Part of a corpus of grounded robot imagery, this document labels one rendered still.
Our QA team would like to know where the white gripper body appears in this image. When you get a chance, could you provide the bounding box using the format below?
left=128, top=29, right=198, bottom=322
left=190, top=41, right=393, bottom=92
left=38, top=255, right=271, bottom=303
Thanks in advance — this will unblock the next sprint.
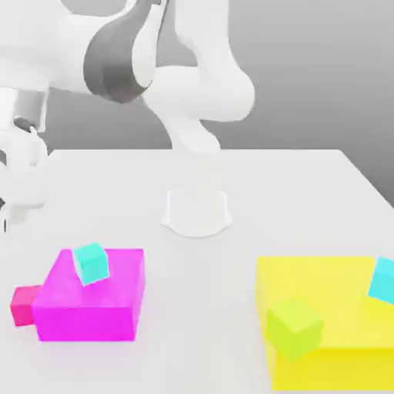
left=0, top=165, right=48, bottom=211

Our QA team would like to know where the small cyan cube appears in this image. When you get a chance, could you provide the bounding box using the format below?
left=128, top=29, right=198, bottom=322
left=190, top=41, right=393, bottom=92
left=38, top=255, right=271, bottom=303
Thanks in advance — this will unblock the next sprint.
left=367, top=255, right=394, bottom=306
left=72, top=242, right=111, bottom=286

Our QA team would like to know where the small pink cube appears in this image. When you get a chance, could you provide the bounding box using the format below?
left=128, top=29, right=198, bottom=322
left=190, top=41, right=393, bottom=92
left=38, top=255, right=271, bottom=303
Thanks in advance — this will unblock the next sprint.
left=9, top=285, right=43, bottom=328

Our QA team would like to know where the small lime green cube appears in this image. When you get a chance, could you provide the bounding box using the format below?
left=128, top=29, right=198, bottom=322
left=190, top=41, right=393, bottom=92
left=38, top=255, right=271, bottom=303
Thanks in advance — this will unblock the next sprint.
left=265, top=295, right=326, bottom=363

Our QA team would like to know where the large magenta box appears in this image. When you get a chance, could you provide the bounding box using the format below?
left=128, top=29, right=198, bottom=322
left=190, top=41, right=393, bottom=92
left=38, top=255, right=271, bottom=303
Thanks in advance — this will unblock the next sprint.
left=31, top=248, right=145, bottom=342

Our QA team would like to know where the large yellow box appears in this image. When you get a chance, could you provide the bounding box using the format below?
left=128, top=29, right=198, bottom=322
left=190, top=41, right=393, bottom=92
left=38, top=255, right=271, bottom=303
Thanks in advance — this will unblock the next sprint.
left=255, top=255, right=394, bottom=392

